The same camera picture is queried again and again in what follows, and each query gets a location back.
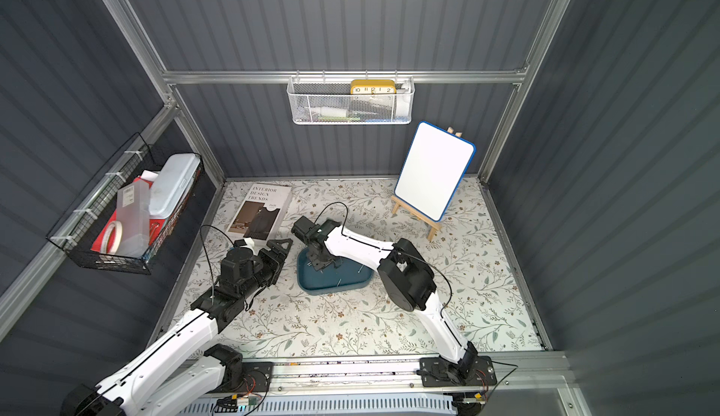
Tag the small wooden easel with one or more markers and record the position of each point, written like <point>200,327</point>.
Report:
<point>416,213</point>

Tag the black wire side basket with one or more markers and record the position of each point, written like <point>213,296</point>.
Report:
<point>75,235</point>

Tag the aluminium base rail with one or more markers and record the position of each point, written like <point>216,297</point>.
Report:
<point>412,374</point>

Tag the blue framed whiteboard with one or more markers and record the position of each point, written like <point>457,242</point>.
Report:
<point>434,171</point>

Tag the interior design trends book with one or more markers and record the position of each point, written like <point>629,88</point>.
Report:
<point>260,213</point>

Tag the yellow digital clock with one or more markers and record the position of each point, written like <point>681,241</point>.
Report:
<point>373,86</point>

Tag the translucent plastic container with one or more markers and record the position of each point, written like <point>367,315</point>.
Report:
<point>132,212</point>

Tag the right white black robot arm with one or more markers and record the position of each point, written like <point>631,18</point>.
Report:
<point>407,278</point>

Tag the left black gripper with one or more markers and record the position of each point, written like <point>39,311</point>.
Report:
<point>273,257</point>

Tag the red box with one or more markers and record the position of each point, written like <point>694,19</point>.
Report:
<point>156,226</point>

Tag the white plastic case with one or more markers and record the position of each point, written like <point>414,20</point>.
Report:
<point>171,184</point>

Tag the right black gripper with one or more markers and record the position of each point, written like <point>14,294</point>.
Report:
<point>314,250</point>

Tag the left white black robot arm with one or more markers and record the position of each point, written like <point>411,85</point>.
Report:
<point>169,348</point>

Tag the teal plastic storage tray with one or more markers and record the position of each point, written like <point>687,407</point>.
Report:
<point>342,275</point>

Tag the white tape roll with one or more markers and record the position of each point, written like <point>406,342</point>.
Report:
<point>112,238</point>

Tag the white wire wall basket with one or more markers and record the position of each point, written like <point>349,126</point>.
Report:
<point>327,102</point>

